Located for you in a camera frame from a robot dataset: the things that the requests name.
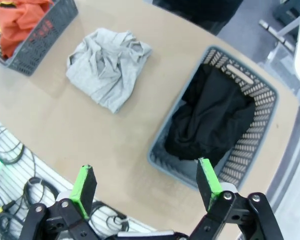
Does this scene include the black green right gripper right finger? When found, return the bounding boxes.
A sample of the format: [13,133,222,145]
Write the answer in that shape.
[188,157,285,240]

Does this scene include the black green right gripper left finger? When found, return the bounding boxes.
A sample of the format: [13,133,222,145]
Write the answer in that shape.
[19,164,101,240]

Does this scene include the black shorts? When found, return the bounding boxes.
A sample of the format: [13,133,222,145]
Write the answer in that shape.
[164,63,256,168]

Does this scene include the grey heather garment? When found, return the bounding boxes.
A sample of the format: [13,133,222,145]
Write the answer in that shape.
[65,27,153,115]

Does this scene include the orange T-shirt yellow black print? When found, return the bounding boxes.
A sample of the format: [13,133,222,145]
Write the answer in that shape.
[0,0,55,60]

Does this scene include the grey plastic lattice basket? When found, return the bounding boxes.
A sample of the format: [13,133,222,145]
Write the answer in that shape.
[147,44,280,190]
[0,0,79,77]

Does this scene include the person in black T-shirt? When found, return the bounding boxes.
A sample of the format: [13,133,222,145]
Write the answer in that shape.
[152,0,241,36]

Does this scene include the black cable loop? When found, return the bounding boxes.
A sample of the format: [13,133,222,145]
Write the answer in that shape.
[89,199,131,233]
[0,116,26,166]

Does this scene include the black cable coil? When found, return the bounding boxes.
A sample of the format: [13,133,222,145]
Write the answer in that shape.
[22,176,60,208]

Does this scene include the yellow black cable connector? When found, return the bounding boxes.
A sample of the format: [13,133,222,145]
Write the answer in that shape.
[0,202,16,218]

